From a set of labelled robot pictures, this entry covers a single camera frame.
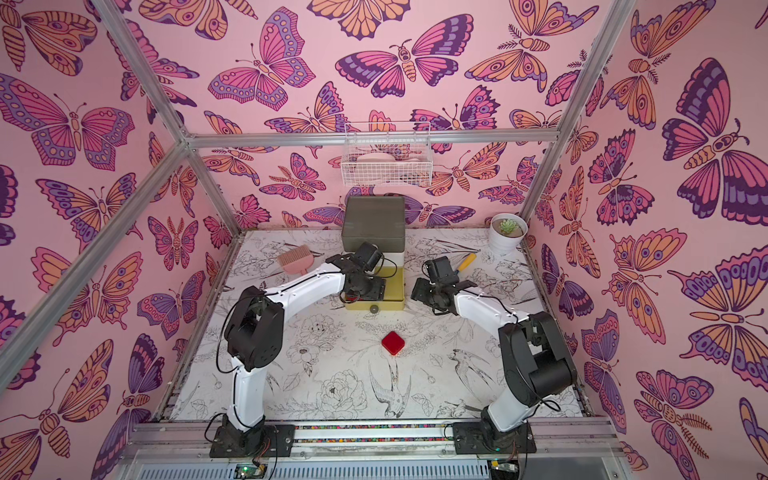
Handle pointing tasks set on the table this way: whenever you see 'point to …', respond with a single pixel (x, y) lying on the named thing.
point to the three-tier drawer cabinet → (380, 220)
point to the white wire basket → (387, 154)
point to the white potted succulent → (507, 229)
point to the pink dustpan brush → (298, 260)
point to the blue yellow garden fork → (467, 261)
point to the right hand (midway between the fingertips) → (414, 293)
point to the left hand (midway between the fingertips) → (379, 290)
